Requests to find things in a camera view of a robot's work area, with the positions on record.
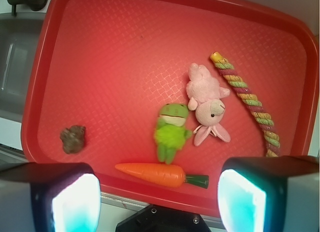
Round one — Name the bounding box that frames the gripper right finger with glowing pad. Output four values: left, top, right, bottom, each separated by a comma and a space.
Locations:
217, 155, 320, 232

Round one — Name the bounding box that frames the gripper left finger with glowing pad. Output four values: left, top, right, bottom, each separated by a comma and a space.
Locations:
0, 162, 101, 232

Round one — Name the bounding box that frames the brown grey rock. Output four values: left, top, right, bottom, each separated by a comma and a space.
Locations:
59, 125, 86, 154

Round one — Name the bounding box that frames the orange toy carrot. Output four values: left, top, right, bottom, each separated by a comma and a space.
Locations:
114, 163, 210, 189

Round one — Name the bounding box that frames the pink plush bunny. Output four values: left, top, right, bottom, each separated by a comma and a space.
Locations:
186, 63, 231, 147

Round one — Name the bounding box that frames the green plush frog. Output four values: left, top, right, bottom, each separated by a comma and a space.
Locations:
153, 103, 193, 165

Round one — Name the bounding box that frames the red plastic tray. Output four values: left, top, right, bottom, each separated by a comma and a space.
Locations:
21, 0, 319, 217

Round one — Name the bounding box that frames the grey toy sink basin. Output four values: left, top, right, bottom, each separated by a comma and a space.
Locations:
0, 12, 46, 123

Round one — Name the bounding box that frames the multicolour twisted rope toy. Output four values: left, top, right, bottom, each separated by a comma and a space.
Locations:
209, 51, 281, 157

